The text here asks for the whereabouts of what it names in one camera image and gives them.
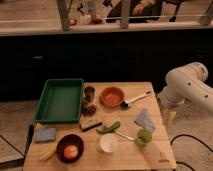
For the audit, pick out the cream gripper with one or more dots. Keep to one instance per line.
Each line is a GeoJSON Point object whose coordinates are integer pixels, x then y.
{"type": "Point", "coordinates": [169, 116]}

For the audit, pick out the light blue towel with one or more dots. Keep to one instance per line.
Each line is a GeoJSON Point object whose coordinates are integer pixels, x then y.
{"type": "Point", "coordinates": [144, 120]}

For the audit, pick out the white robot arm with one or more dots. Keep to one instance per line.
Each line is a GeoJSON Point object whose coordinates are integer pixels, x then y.
{"type": "Point", "coordinates": [185, 83]}

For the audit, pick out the red bowl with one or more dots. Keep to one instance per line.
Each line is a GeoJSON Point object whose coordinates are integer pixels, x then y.
{"type": "Point", "coordinates": [112, 97]}

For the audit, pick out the dark brown bowl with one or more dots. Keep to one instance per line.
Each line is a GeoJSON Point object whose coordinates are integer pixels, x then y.
{"type": "Point", "coordinates": [71, 139]}

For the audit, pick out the green cup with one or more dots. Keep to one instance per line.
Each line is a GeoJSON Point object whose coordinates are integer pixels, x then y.
{"type": "Point", "coordinates": [144, 136]}

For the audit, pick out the metal spoon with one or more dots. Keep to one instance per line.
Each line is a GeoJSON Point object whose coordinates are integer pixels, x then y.
{"type": "Point", "coordinates": [124, 136]}

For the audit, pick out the green cucumber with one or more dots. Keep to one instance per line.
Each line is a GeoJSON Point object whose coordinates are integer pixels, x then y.
{"type": "Point", "coordinates": [110, 129]}

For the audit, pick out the dark grape bunch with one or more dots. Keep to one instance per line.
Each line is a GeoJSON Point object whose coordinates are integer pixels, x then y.
{"type": "Point", "coordinates": [88, 109]}

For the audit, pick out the small metal cup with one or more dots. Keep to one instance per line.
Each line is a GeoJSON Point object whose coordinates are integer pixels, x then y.
{"type": "Point", "coordinates": [89, 93]}

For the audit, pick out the black board eraser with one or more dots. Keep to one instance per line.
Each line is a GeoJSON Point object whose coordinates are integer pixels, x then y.
{"type": "Point", "coordinates": [86, 124]}

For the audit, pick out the orange peach fruit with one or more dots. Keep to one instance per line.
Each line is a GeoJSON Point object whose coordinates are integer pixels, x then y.
{"type": "Point", "coordinates": [70, 152]}

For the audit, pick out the person in background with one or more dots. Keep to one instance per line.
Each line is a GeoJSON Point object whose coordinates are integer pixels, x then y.
{"type": "Point", "coordinates": [140, 11]}

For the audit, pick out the green plastic tray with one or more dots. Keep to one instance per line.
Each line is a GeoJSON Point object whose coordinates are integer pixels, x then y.
{"type": "Point", "coordinates": [60, 102]}

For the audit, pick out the blue sponge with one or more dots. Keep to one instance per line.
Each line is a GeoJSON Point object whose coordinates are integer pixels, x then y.
{"type": "Point", "coordinates": [45, 135]}

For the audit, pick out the yellow banana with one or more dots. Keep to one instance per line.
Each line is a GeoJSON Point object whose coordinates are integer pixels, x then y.
{"type": "Point", "coordinates": [49, 153]}

